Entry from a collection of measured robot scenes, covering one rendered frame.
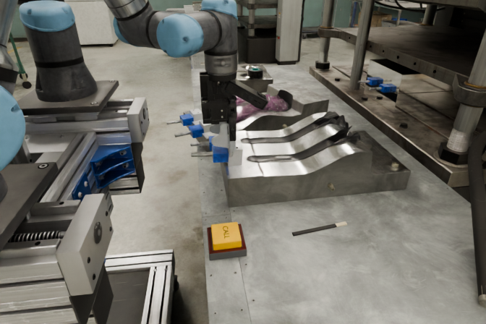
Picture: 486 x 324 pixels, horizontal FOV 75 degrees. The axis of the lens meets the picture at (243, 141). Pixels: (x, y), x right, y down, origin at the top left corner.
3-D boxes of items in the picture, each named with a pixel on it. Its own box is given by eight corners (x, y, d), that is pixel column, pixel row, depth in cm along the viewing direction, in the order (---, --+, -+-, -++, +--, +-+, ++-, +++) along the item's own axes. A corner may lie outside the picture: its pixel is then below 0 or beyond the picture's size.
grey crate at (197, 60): (194, 71, 414) (193, 53, 404) (190, 64, 448) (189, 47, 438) (239, 68, 428) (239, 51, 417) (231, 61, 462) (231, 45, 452)
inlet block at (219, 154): (191, 168, 82) (191, 151, 79) (191, 158, 86) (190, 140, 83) (241, 166, 84) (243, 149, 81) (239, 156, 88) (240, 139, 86)
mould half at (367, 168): (228, 207, 82) (227, 163, 76) (218, 157, 105) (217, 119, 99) (406, 189, 89) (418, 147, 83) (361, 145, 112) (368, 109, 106)
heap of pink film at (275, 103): (234, 126, 112) (233, 105, 108) (215, 109, 126) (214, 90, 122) (296, 113, 122) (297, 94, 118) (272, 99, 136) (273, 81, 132)
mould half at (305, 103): (207, 153, 107) (205, 123, 102) (184, 124, 128) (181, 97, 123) (325, 125, 127) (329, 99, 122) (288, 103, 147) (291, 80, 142)
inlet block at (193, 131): (177, 145, 106) (176, 131, 103) (173, 139, 110) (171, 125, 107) (214, 137, 111) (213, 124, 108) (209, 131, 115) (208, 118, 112)
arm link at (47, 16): (34, 65, 77) (15, 4, 71) (31, 54, 87) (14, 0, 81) (87, 58, 83) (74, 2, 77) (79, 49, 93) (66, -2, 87)
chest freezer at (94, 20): (121, 40, 719) (113, -6, 675) (115, 46, 652) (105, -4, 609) (48, 42, 695) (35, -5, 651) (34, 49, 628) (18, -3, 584)
